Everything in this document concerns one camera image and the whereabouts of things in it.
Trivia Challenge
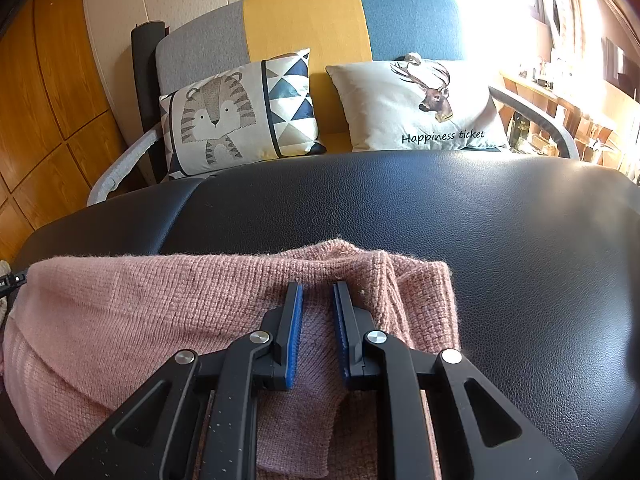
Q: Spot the pink knit sweater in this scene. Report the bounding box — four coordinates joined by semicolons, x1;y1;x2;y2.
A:
0;239;462;480

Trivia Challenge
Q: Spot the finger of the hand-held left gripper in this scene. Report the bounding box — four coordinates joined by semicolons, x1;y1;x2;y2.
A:
0;270;29;297

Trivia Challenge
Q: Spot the patterned curtain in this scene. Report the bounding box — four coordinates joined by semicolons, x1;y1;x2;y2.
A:
542;0;608;61

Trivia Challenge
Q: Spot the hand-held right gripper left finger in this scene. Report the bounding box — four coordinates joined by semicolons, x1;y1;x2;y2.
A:
55;281;305;480

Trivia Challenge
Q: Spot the flat screen monitor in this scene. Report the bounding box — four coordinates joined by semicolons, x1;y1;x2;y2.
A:
602;37;640;93

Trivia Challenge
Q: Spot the deer print cushion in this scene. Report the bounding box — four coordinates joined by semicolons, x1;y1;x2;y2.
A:
325;52;511;152

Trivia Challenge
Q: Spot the tiger print cushion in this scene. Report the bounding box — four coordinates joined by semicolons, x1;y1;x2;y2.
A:
159;48;327;182

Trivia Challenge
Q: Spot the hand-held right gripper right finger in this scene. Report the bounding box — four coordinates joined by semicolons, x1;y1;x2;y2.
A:
332;280;578;480

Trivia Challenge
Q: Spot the wooden shelf unit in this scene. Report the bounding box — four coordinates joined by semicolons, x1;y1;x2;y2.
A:
500;60;640;181

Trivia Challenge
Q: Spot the grey yellow blue sofa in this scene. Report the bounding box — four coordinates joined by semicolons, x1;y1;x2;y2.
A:
86;0;581;207

